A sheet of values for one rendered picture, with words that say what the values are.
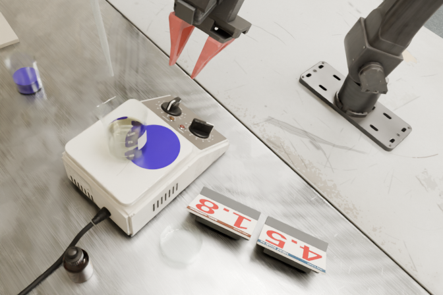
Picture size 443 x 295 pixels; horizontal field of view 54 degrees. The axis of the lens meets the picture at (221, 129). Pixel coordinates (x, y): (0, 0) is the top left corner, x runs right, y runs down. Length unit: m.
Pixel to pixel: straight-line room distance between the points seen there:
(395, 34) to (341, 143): 0.19
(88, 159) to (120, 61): 0.27
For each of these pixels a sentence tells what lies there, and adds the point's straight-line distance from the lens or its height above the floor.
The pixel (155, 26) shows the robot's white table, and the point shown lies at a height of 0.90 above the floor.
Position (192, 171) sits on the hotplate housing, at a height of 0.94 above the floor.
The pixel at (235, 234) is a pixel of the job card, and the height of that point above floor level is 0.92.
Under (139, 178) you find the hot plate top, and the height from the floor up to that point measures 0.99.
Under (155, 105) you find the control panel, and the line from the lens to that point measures 0.65.
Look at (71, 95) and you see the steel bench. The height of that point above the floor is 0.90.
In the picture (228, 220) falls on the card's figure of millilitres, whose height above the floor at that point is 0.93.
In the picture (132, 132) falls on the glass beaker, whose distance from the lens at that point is 0.50.
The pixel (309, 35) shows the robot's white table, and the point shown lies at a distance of 0.89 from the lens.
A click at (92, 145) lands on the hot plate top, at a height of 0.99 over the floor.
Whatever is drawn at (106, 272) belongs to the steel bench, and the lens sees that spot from 0.59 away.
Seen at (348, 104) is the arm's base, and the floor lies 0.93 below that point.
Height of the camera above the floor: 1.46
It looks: 53 degrees down
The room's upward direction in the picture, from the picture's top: 11 degrees clockwise
